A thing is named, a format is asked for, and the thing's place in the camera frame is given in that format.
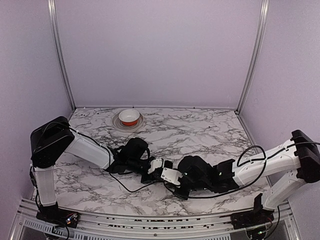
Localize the aluminium front rail frame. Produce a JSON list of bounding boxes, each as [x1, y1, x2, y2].
[[9, 197, 301, 240]]

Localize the aluminium corner post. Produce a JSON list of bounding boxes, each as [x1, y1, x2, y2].
[[236, 0, 270, 115], [47, 0, 76, 112]]

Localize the grey round plate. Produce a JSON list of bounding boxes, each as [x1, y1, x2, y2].
[[112, 109, 144, 133]]

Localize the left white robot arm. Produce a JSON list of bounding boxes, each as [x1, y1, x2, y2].
[[30, 116, 165, 218]]

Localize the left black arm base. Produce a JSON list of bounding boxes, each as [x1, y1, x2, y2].
[[36, 209, 80, 228]]

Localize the left aluminium corner post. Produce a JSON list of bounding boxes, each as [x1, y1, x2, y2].
[[47, 0, 76, 112]]

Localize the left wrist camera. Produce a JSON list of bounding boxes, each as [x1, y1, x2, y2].
[[147, 158, 173, 175]]

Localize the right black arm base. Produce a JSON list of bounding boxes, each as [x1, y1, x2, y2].
[[230, 193, 275, 230]]

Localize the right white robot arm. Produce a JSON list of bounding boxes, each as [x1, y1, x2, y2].
[[160, 130, 320, 213]]

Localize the right aluminium corner post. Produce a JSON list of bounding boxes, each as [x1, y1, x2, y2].
[[236, 0, 270, 115]]

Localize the red and white bowl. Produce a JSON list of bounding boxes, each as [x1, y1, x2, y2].
[[118, 109, 140, 127]]

